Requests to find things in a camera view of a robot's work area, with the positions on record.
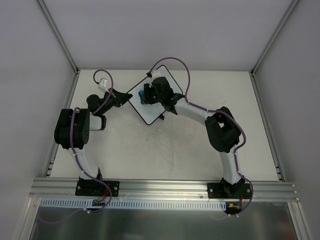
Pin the table edge rail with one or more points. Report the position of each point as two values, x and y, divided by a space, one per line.
266 125
61 128

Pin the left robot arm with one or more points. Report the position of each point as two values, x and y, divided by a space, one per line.
72 131

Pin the blue whiteboard eraser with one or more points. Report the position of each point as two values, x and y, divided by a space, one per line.
142 97

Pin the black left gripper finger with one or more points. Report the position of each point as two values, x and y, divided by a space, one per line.
121 100
120 95

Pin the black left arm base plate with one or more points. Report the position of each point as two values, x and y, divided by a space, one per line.
91 188

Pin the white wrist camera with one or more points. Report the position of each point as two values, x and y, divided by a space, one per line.
103 84
153 74

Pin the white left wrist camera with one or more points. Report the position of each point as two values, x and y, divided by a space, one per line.
103 84

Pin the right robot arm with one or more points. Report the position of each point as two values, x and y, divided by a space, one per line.
222 131

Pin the right table edge rail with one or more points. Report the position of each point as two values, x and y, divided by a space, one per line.
266 125

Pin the left table edge rail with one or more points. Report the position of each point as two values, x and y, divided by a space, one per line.
61 128

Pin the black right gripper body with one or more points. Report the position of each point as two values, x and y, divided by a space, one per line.
149 94

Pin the right aluminium frame post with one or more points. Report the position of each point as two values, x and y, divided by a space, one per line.
275 34

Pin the aluminium mounting rail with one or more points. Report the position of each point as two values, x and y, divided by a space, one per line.
175 190

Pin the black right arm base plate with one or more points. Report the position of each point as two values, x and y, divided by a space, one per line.
217 191

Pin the white whiteboard with black frame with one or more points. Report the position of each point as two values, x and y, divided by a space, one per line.
150 112

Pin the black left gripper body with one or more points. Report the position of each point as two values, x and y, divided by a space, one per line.
116 98

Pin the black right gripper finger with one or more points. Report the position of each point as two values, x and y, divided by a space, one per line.
150 100
147 92

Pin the aluminium frame post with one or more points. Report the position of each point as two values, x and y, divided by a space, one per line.
275 34
57 34

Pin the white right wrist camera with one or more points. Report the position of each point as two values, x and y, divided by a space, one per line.
153 74

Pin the left aluminium frame post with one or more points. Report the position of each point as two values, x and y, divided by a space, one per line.
57 34

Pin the white slotted cable duct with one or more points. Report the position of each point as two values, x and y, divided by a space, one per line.
135 204

